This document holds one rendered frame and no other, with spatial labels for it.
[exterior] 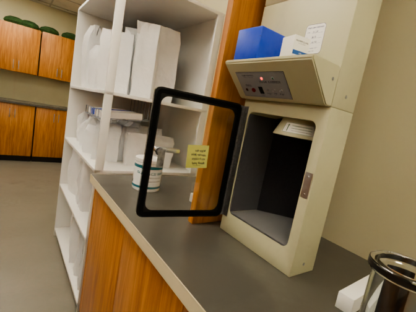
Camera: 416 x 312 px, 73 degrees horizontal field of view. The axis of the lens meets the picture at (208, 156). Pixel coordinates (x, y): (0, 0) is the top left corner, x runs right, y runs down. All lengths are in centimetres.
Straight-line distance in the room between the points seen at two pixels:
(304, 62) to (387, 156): 57
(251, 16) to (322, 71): 43
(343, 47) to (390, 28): 49
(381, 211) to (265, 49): 70
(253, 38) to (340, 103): 30
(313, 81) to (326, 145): 17
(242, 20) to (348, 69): 41
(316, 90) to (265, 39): 22
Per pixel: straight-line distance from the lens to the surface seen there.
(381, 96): 121
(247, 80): 88
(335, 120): 80
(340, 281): 96
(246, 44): 88
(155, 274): 91
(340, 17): 84
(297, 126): 86
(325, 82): 74
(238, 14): 104
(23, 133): 549
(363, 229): 121
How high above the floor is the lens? 134
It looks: 8 degrees down
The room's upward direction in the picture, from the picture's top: 11 degrees clockwise
